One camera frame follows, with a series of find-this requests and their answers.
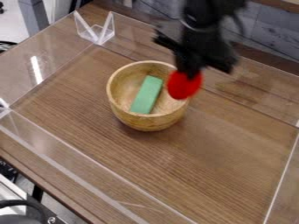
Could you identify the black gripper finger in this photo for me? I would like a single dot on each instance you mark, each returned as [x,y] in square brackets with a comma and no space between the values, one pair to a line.
[194,67]
[182,61]

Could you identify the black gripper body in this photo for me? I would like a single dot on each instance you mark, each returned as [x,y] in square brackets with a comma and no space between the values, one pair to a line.
[205,45]

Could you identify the red plush strawberry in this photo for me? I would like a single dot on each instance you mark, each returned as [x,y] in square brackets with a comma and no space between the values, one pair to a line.
[184,87]

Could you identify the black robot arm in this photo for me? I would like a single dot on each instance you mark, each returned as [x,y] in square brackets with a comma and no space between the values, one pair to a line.
[202,15]

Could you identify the green rectangular block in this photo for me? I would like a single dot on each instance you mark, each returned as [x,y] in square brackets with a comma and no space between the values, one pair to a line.
[148,95]

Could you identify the wooden bowl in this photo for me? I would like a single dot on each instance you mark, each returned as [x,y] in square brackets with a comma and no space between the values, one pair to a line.
[123,86]

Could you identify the clear acrylic tray walls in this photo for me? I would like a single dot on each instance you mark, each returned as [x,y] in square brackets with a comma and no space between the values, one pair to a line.
[222,167]

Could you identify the grey post upper left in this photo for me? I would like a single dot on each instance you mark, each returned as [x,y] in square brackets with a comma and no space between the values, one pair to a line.
[34,15]

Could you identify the black metal bracket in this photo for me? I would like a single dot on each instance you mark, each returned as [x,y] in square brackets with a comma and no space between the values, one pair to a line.
[42,212]

